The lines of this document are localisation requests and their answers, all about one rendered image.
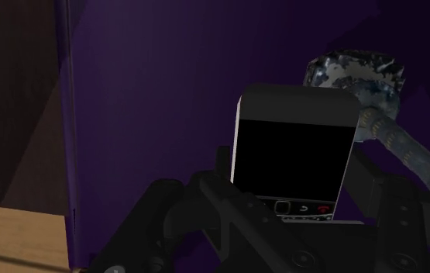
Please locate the purple furniture piece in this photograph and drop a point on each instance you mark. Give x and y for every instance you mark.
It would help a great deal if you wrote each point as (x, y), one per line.
(150, 98)

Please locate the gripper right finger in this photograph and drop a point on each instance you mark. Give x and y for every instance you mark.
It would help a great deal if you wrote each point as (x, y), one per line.
(399, 223)

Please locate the mottled grey mallet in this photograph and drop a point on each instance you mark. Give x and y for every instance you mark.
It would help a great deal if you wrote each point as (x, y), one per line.
(365, 87)

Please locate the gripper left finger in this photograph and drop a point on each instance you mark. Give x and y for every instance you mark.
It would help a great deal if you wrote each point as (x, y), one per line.
(237, 215)

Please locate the light wooden furniture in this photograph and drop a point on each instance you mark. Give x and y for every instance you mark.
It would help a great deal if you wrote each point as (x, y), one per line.
(14, 238)

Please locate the black keypad phone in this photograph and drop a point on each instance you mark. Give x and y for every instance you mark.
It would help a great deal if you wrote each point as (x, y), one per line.
(294, 158)

